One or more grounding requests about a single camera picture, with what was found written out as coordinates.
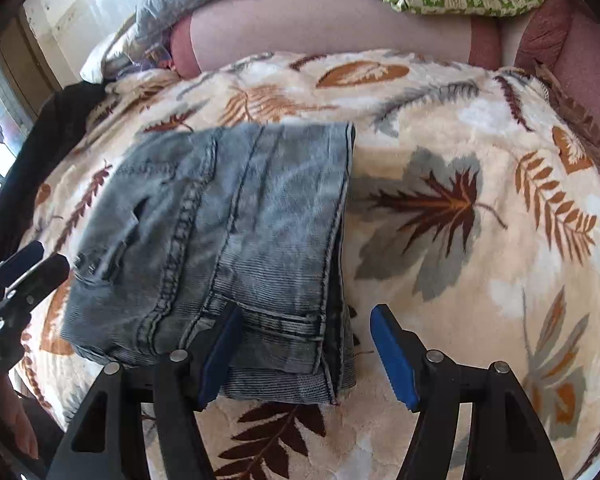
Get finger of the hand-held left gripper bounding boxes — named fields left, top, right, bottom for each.
left=0, top=240, right=46, bottom=293
left=0, top=253, right=72, bottom=333

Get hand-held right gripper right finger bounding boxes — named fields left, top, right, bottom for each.
left=370, top=304, right=566, bottom=480

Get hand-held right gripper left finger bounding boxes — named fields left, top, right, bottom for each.
left=45, top=302, right=245, bottom=480

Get blue denim pants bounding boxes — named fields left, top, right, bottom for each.
left=60, top=121, right=358, bottom=406

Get person's left hand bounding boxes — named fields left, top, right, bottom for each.
left=0, top=375, right=41, bottom=461

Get leaf print fleece blanket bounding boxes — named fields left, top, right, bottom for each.
left=10, top=49, right=600, bottom=480

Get black cloth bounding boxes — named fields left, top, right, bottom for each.
left=0, top=82, right=111, bottom=261

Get patterned glass window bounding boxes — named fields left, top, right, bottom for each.
left=0, top=50, right=33, bottom=191

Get cream white cloth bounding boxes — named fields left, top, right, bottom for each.
left=80, top=30, right=141, bottom=83

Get purple printed packet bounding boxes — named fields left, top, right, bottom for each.
left=130, top=42, right=178, bottom=73

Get pink sofa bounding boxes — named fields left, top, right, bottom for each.
left=172, top=0, right=600, bottom=161

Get wooden window frame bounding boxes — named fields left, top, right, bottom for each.
left=0, top=15, right=66, bottom=121

